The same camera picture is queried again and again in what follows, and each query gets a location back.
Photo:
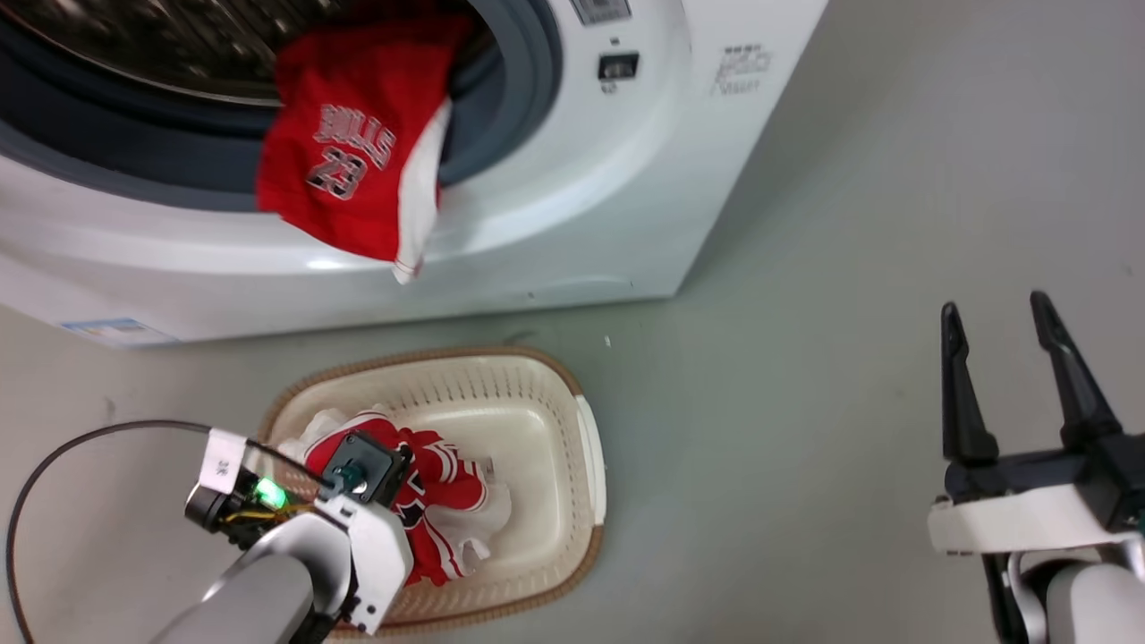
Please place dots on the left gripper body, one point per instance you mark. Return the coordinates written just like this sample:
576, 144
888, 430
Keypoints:
376, 555

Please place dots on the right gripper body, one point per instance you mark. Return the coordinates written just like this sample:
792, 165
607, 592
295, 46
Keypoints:
1047, 514

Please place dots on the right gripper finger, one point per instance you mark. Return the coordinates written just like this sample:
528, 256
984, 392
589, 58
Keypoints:
1073, 385
962, 402

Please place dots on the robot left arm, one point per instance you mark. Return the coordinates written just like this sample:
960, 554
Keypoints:
259, 590

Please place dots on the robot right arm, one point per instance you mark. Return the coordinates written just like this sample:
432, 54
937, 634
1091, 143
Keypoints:
1091, 608

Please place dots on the cream plastic laundry basket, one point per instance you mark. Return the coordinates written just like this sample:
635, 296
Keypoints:
528, 429

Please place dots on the white front-load washing machine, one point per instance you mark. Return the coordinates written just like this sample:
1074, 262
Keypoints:
581, 179

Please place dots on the steel washing machine drum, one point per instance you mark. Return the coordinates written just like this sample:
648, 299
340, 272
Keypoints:
179, 45

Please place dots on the red and white jersey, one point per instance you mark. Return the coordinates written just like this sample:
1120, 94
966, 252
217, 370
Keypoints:
438, 478

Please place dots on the white garment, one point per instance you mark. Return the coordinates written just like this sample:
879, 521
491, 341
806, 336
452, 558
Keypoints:
315, 427

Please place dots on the black connector with white tag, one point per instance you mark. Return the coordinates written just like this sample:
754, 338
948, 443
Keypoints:
219, 487

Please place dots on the blue energy label sticker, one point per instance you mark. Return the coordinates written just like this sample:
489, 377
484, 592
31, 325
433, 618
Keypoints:
116, 331

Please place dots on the red Bulls 23 jersey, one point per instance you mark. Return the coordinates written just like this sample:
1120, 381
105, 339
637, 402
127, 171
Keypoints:
340, 210

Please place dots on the grey rubber door gasket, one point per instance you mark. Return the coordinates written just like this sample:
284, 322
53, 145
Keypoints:
134, 152

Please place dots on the black door latch slot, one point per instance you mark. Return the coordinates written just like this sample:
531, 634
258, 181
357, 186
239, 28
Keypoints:
618, 66

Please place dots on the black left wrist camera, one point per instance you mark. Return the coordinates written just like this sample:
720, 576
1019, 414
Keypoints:
362, 461

